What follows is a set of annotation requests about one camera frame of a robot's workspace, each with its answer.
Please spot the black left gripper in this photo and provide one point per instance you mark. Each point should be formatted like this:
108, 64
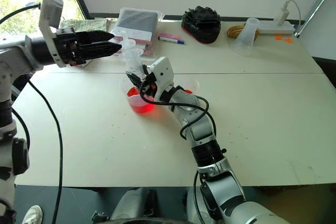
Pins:
67, 48

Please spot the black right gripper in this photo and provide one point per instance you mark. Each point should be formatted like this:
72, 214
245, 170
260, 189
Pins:
148, 86

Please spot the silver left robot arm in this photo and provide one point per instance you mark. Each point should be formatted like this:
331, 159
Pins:
10, 58

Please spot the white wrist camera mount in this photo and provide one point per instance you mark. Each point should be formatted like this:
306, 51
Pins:
162, 74
50, 11

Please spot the plastic bag with grey notebook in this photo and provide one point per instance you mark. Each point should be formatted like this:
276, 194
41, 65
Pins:
136, 24

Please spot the white power strip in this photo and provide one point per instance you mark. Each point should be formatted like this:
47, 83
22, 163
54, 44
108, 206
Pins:
275, 27

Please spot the clear cup with red liquid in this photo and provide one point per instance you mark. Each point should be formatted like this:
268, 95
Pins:
190, 85
139, 103

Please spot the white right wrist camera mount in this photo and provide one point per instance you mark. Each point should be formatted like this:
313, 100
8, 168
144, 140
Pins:
162, 74

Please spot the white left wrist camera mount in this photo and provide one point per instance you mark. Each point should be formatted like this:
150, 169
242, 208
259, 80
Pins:
50, 11

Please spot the white plug adapter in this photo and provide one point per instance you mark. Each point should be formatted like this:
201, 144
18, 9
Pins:
281, 12

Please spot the white marker with blue cap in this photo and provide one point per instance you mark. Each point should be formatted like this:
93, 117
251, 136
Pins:
172, 40

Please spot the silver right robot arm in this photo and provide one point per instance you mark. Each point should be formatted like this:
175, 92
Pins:
204, 134

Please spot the clear plastic measuring cup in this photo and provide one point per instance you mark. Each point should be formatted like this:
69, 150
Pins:
132, 56
245, 40

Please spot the white shoe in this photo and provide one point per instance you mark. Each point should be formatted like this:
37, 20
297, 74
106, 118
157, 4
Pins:
32, 214

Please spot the small orange plastic piece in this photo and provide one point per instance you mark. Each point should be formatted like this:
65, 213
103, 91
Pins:
278, 37
288, 40

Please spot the small metal clip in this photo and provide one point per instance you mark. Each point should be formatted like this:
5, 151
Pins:
99, 216

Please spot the black glove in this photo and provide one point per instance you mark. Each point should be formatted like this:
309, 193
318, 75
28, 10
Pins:
202, 24

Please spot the silver metal pole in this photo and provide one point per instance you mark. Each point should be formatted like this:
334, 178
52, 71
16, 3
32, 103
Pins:
315, 6

